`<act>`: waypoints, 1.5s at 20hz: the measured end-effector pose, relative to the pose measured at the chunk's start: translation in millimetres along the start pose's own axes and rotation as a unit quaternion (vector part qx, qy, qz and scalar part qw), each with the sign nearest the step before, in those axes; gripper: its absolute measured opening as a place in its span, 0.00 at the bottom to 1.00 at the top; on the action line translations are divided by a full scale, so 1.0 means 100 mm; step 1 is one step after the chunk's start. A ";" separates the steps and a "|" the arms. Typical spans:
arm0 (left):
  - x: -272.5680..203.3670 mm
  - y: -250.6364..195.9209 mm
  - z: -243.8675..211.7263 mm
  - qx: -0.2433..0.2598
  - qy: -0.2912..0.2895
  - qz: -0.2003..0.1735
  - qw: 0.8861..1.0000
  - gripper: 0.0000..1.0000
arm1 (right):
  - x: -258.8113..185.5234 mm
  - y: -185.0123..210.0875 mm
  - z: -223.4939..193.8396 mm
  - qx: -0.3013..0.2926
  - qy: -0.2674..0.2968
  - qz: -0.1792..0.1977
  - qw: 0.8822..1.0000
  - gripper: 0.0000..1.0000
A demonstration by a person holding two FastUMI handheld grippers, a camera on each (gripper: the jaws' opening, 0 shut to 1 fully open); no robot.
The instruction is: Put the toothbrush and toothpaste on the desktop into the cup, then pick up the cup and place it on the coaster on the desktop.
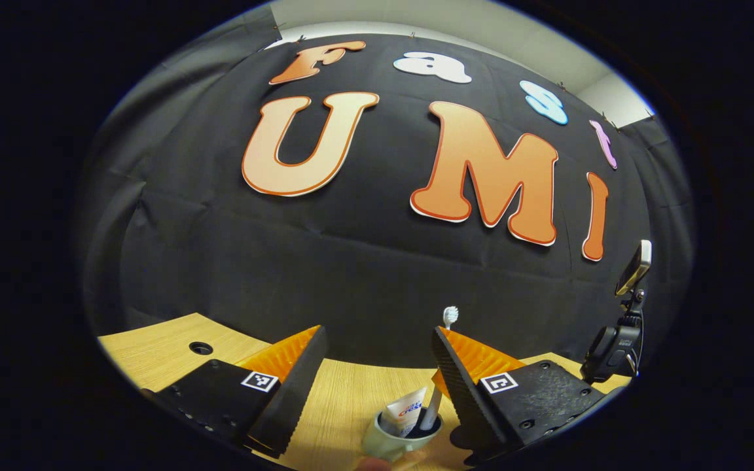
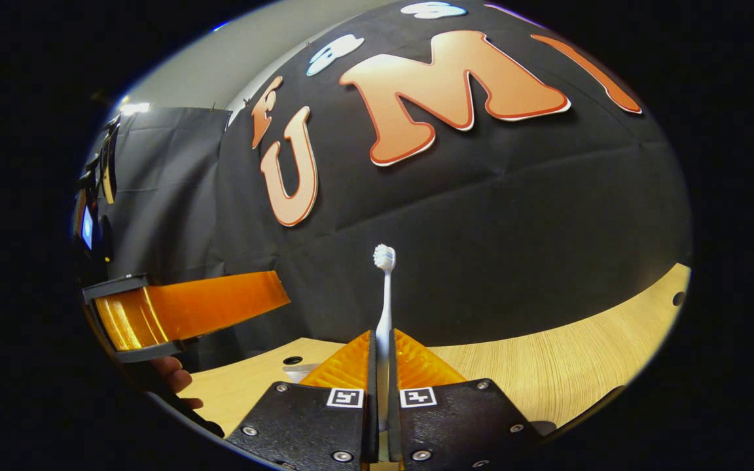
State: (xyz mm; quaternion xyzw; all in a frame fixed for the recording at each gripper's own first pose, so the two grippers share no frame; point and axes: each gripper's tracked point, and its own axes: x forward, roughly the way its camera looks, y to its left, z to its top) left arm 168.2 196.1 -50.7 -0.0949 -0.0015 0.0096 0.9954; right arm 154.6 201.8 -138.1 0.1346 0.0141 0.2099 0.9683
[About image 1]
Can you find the pale green cup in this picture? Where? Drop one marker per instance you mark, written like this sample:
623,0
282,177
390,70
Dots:
383,448

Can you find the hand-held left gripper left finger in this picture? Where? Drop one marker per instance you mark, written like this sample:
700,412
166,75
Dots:
298,392

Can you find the wooden desktop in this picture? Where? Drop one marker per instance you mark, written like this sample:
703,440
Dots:
351,405

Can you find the white toothpaste tube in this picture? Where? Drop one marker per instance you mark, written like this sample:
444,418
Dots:
406,412

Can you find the black backdrop cloth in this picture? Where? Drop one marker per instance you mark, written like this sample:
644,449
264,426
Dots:
351,275

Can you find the white toothbrush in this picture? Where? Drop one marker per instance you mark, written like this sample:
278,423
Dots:
450,315

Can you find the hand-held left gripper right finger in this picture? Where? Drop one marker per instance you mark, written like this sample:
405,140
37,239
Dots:
462,386

